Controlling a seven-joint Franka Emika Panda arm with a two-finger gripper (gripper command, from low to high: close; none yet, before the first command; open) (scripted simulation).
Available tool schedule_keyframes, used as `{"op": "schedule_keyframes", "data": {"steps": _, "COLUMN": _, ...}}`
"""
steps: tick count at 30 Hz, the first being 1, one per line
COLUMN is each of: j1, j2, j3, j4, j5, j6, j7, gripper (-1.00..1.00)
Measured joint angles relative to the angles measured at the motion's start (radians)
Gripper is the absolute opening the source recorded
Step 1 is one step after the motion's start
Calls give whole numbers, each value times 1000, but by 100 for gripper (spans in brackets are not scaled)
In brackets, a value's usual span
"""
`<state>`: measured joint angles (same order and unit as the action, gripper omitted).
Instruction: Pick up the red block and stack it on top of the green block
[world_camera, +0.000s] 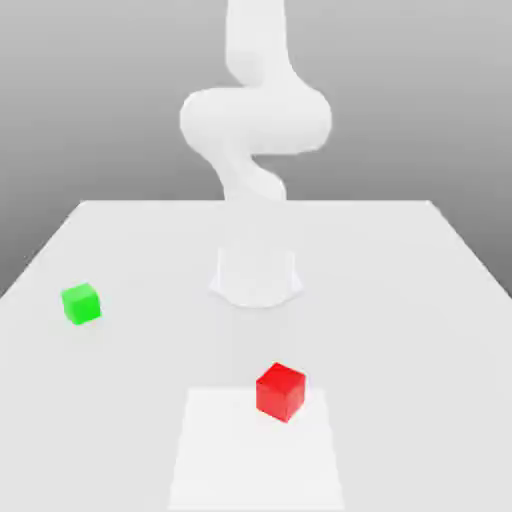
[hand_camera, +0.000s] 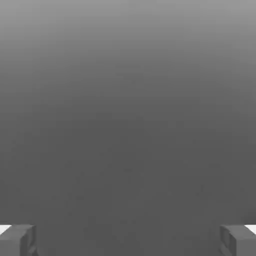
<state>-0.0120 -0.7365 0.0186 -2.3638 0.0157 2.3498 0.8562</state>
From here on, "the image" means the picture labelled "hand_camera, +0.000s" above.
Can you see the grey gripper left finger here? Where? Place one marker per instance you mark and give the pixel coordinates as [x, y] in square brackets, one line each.
[16, 240]

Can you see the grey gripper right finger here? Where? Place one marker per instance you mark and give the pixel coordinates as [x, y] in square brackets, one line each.
[240, 240]

